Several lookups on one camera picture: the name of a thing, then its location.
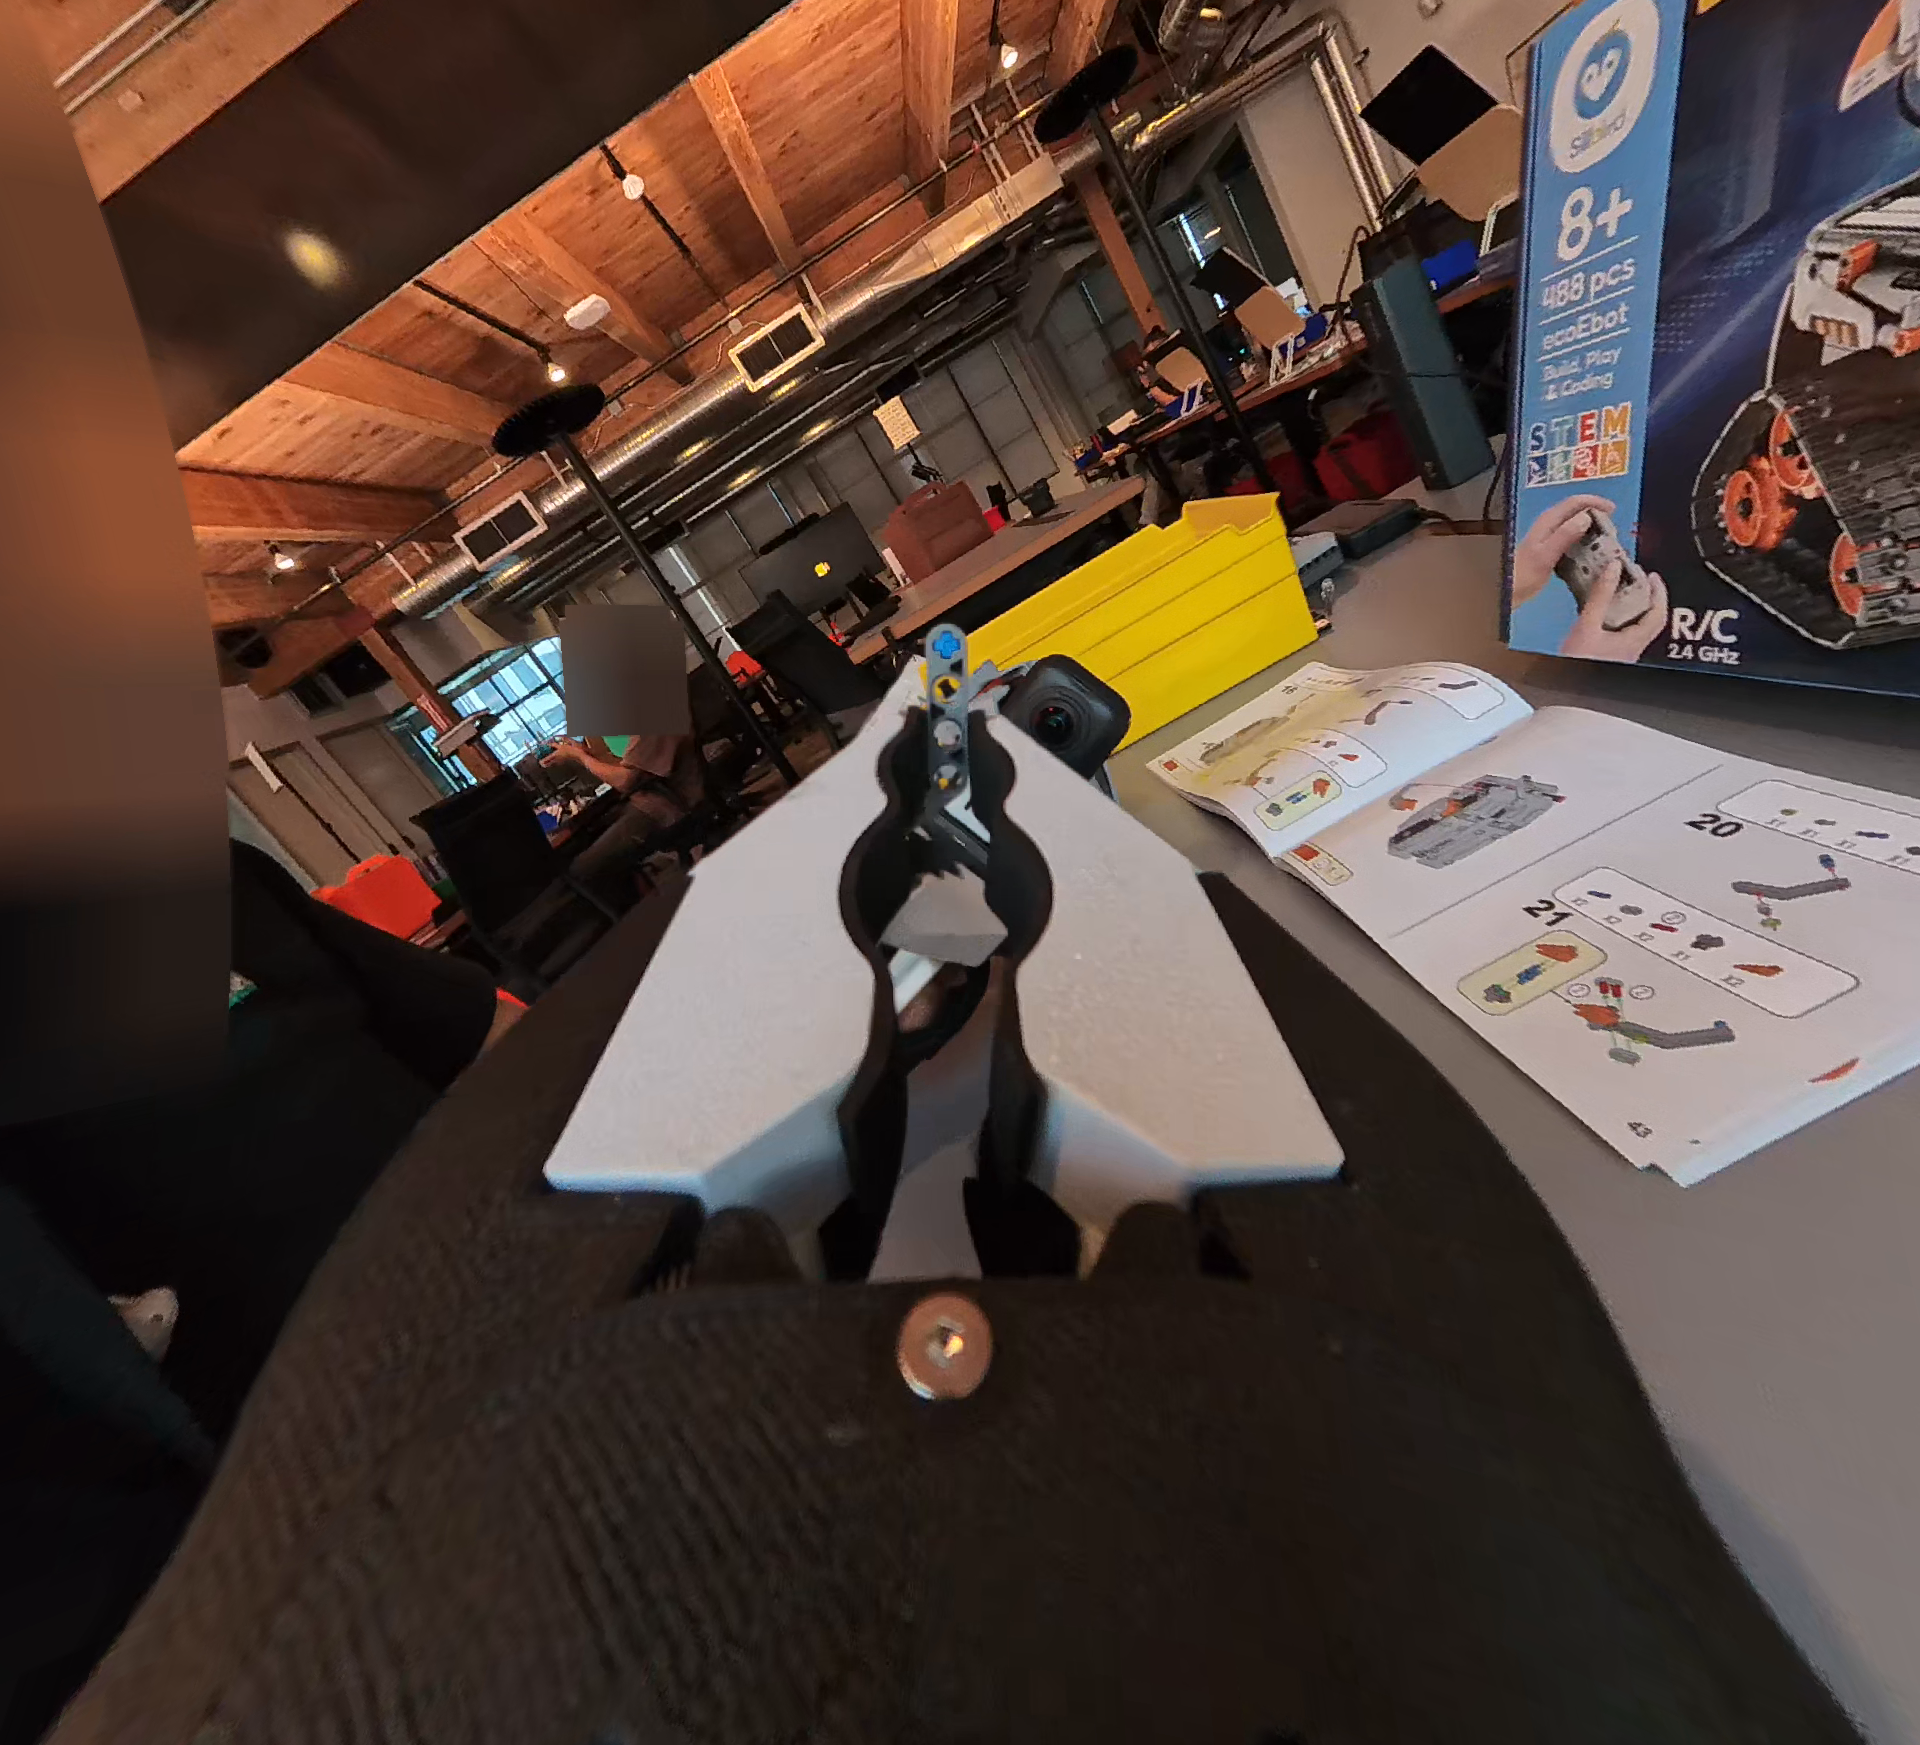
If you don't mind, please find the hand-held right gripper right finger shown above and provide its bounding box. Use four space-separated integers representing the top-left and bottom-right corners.
967 722 1346 1278

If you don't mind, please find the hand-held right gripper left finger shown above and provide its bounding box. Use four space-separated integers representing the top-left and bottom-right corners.
545 667 935 1278

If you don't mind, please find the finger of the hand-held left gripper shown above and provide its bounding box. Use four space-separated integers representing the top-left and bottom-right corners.
877 873 1009 969

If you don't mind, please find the bent grey toy beam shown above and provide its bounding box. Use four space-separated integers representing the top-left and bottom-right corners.
919 623 1000 862

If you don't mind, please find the grey desk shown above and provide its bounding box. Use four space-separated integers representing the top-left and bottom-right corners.
1103 485 1920 1745

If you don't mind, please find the yellow plastic bin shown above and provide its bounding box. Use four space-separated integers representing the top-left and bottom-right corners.
924 496 1323 751

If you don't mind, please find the brown paper bag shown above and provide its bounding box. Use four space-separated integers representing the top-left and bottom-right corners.
877 485 1000 583

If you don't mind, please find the black office chair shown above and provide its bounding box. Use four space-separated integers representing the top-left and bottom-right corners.
413 776 601 967

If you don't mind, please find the black monitor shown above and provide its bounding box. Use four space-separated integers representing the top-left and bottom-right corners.
739 504 886 614

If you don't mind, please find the orange bin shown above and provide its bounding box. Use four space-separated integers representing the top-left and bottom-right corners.
316 860 453 945

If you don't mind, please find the person's black shirt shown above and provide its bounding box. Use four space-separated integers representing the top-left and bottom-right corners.
0 845 496 1745

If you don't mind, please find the red bag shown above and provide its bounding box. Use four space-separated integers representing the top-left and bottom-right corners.
1314 410 1419 504

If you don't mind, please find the open instruction booklet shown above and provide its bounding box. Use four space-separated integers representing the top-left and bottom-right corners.
1148 660 1920 1188

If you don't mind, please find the dark green cabinet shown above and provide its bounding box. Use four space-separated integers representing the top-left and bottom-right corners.
1350 260 1495 487

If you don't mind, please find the blue robot kit box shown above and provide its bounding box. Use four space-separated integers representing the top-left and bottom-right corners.
1501 0 1920 698

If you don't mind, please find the black panel with cardboard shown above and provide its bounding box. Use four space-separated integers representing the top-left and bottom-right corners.
1358 46 1525 217

